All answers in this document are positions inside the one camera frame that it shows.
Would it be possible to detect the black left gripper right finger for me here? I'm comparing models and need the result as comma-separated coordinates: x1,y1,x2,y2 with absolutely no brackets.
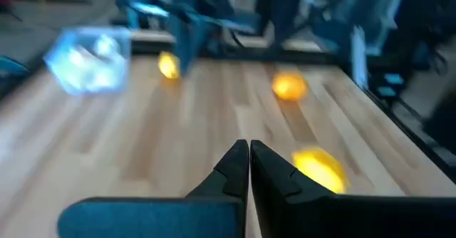
249,140,456,238

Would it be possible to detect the clear plastic basket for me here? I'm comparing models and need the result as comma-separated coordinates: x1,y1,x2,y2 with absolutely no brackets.
43,26,132,96

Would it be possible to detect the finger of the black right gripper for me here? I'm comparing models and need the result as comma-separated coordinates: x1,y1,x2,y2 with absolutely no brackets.
170,15,211,76

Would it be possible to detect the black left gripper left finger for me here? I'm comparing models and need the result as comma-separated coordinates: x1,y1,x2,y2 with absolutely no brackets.
56,139,250,238

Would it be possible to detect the yellow lemon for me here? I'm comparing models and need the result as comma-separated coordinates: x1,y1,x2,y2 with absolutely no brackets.
271,71,309,102
291,146,349,195
157,51,182,81

